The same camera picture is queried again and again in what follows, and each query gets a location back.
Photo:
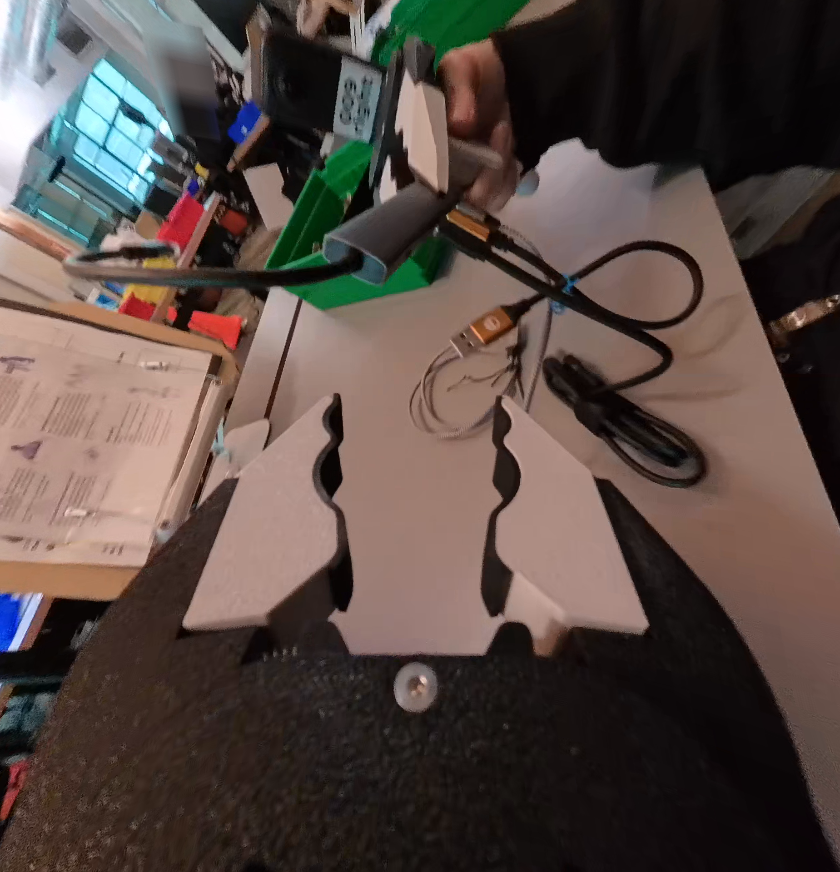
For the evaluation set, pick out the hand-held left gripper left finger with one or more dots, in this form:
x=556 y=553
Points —
x=263 y=531

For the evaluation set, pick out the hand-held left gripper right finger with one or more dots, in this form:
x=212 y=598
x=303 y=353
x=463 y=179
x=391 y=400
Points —
x=570 y=545

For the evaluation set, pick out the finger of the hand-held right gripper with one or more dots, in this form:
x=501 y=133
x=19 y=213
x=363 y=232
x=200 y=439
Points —
x=423 y=136
x=389 y=116

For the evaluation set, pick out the green divided plastic bin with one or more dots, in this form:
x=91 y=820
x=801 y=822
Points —
x=338 y=286

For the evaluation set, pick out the blue plastic bin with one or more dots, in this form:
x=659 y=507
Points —
x=11 y=620

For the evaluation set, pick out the person's right forearm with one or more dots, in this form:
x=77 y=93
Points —
x=665 y=82

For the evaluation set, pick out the grey desk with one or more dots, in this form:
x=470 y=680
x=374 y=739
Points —
x=733 y=545

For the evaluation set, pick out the person's right hand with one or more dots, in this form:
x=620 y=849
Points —
x=478 y=95

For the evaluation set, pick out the small blue background bin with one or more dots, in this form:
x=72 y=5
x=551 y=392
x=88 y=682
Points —
x=249 y=122

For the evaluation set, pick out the red plastic bin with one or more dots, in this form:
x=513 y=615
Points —
x=188 y=221

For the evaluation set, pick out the instruction sheet on stand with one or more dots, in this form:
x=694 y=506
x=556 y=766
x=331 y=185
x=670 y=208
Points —
x=86 y=582

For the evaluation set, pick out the orange cone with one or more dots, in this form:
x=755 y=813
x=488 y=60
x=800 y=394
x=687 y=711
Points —
x=219 y=328

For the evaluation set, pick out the white instruction sheet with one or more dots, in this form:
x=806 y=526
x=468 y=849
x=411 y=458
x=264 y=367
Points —
x=86 y=354

